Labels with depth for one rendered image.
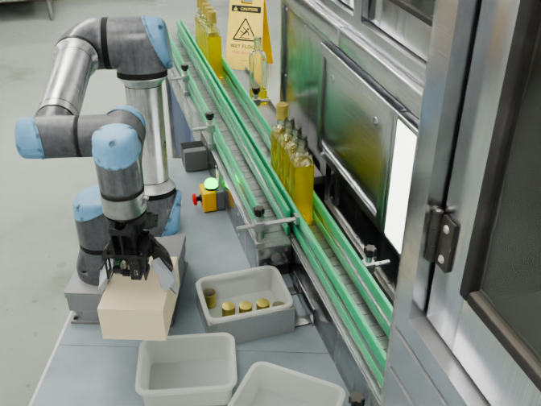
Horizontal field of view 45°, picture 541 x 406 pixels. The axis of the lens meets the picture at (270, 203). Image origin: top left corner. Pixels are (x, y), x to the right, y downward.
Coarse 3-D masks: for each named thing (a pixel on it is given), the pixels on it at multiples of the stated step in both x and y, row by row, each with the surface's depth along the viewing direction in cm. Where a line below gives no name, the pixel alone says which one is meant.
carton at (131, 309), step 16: (176, 272) 131; (112, 288) 122; (128, 288) 122; (144, 288) 122; (160, 288) 122; (112, 304) 119; (128, 304) 119; (144, 304) 119; (160, 304) 119; (112, 320) 119; (128, 320) 119; (144, 320) 119; (160, 320) 119; (112, 336) 121; (128, 336) 121; (144, 336) 121; (160, 336) 121
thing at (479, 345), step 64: (448, 0) 54; (512, 0) 49; (448, 64) 55; (512, 64) 49; (448, 128) 59; (512, 128) 52; (448, 192) 62; (512, 192) 53; (448, 256) 63; (512, 256) 54; (448, 320) 66; (512, 320) 56; (384, 384) 81; (448, 384) 64; (512, 384) 57
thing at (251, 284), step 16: (240, 272) 171; (256, 272) 173; (272, 272) 173; (224, 288) 172; (240, 288) 173; (256, 288) 175; (272, 288) 175; (288, 304) 160; (208, 320) 157; (224, 320) 156
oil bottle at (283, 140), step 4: (280, 136) 184; (284, 136) 182; (288, 136) 182; (280, 140) 183; (284, 140) 182; (288, 140) 181; (280, 144) 183; (284, 144) 182; (280, 148) 184; (280, 152) 185; (280, 156) 185; (280, 160) 186; (280, 164) 187; (280, 168) 187; (280, 172) 188; (280, 176) 189
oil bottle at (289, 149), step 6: (288, 144) 179; (288, 150) 178; (294, 150) 177; (288, 156) 178; (288, 162) 178; (288, 168) 180; (288, 174) 180; (288, 180) 182; (288, 186) 183; (288, 192) 184
